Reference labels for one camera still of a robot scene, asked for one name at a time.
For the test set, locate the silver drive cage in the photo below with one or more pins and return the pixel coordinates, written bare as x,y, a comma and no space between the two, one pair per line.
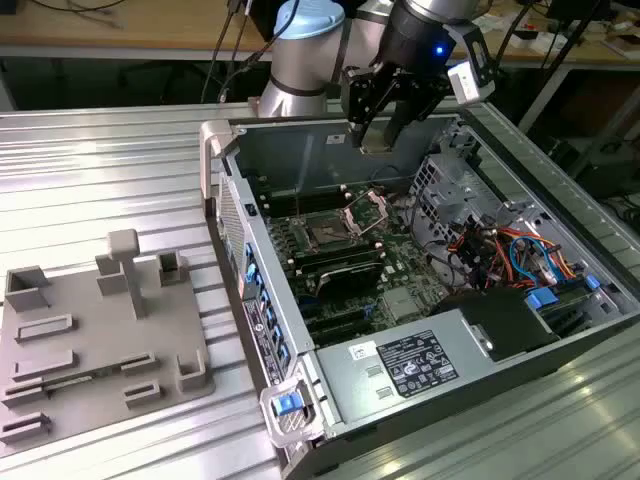
450,195

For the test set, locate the wooden desk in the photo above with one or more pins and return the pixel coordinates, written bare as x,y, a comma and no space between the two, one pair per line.
150,25

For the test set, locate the grey open PC case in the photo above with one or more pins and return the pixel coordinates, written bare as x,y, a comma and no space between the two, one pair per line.
280,155

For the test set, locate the blue disk carrier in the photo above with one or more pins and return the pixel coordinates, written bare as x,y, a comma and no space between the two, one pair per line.
542,299

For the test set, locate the grey parts rack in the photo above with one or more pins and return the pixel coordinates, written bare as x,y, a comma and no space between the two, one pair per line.
100,325

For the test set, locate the green motherboard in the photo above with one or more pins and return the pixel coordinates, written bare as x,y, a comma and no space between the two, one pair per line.
400,272

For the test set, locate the black slanted pole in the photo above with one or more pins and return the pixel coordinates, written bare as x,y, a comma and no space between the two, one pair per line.
562,45

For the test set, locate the green RAM stick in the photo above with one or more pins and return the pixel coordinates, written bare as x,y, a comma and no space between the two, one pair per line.
75,378

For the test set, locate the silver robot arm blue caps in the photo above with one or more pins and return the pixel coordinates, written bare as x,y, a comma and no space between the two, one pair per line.
300,65

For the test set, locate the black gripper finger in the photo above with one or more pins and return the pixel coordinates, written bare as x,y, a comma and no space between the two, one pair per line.
397,125
357,95

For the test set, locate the black RAM slot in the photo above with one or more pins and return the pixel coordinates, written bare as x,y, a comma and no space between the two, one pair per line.
320,207
355,250
320,196
355,261

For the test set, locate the grey camera bracket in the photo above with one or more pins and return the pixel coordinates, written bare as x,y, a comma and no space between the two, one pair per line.
477,45

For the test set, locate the black expansion slot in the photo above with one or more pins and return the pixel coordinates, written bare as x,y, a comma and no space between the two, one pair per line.
340,320
345,334

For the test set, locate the silver chipset heatsink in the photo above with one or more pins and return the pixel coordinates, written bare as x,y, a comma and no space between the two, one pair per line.
400,303

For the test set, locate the black air shroud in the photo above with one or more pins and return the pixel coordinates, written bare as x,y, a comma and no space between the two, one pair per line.
495,320

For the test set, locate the grey power supply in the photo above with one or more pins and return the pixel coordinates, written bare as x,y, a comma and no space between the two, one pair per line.
345,390

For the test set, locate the small white box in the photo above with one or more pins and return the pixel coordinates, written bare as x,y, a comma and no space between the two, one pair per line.
539,45

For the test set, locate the metal locking lever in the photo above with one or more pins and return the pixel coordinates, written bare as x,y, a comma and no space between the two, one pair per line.
299,205

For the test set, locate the black graphics card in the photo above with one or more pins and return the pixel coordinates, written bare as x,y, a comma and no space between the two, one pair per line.
350,282

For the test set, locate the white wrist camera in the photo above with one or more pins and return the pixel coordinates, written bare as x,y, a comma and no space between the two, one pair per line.
462,82

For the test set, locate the blue case latch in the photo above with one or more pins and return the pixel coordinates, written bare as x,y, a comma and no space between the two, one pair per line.
285,404

